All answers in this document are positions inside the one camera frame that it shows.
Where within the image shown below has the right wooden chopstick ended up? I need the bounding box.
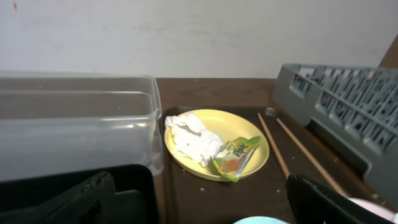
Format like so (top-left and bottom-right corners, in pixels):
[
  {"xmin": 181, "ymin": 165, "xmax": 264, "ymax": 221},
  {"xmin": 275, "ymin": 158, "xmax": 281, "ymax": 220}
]
[{"xmin": 276, "ymin": 118, "xmax": 349, "ymax": 198}]

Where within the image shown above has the white tissue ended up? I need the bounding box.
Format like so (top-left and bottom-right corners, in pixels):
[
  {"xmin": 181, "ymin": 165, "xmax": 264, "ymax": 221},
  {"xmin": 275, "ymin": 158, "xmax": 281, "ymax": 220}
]
[{"xmin": 165, "ymin": 113, "xmax": 224, "ymax": 167}]

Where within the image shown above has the left wooden chopstick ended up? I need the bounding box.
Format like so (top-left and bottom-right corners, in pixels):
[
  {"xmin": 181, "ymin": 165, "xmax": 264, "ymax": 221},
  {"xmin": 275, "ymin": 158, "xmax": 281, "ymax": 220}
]
[{"xmin": 257, "ymin": 113, "xmax": 290, "ymax": 179}]

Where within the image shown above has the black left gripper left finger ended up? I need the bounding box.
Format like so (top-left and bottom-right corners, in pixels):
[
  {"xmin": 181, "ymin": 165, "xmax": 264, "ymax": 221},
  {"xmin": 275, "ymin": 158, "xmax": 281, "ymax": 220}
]
[{"xmin": 1, "ymin": 172, "xmax": 115, "ymax": 224}]

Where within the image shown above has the green snack wrapper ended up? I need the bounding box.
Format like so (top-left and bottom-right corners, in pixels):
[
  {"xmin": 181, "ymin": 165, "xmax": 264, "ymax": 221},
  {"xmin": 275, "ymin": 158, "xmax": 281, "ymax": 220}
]
[{"xmin": 212, "ymin": 136, "xmax": 261, "ymax": 182}]

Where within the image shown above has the grey dishwasher rack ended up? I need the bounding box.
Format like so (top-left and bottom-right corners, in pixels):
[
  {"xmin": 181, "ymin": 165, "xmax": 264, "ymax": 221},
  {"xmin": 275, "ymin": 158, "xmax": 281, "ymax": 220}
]
[{"xmin": 272, "ymin": 63, "xmax": 397, "ymax": 207}]

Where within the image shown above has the light blue bowl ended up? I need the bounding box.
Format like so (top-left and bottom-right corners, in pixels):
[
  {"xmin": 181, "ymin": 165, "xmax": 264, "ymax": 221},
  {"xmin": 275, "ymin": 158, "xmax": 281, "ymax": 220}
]
[{"xmin": 233, "ymin": 216, "xmax": 288, "ymax": 224}]

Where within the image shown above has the black food waste tray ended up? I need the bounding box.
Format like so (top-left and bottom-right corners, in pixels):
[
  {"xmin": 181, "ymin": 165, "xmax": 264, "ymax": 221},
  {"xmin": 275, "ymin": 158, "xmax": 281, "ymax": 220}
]
[{"xmin": 1, "ymin": 164, "xmax": 159, "ymax": 223}]

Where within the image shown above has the clear plastic waste bin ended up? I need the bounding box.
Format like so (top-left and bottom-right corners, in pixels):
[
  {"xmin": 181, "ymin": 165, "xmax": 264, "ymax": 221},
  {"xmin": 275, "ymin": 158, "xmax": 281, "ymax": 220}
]
[{"xmin": 1, "ymin": 70, "xmax": 164, "ymax": 181}]

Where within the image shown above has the dark brown serving tray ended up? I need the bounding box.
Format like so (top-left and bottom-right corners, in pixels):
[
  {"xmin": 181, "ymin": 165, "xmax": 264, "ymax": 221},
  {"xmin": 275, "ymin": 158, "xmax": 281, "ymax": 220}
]
[{"xmin": 165, "ymin": 107, "xmax": 386, "ymax": 223}]

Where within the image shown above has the yellow round plate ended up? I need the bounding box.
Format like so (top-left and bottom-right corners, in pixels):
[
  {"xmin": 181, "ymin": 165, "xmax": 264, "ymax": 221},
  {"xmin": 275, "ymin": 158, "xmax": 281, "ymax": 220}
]
[{"xmin": 164, "ymin": 109, "xmax": 269, "ymax": 182}]

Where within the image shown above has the wooden chopstick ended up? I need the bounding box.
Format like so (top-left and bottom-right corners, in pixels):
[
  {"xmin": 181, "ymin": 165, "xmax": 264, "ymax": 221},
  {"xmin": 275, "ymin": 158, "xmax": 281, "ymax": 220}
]
[
  {"xmin": 257, "ymin": 113, "xmax": 290, "ymax": 179},
  {"xmin": 276, "ymin": 118, "xmax": 349, "ymax": 198}
]

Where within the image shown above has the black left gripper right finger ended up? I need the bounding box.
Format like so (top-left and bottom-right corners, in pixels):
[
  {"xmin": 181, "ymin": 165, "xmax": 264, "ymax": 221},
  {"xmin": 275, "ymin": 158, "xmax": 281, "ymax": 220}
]
[{"xmin": 286, "ymin": 174, "xmax": 392, "ymax": 224}]

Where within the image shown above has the pink bowl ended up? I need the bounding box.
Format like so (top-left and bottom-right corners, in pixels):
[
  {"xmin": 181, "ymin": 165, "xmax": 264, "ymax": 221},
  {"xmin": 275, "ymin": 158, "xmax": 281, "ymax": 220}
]
[{"xmin": 349, "ymin": 198, "xmax": 397, "ymax": 223}]

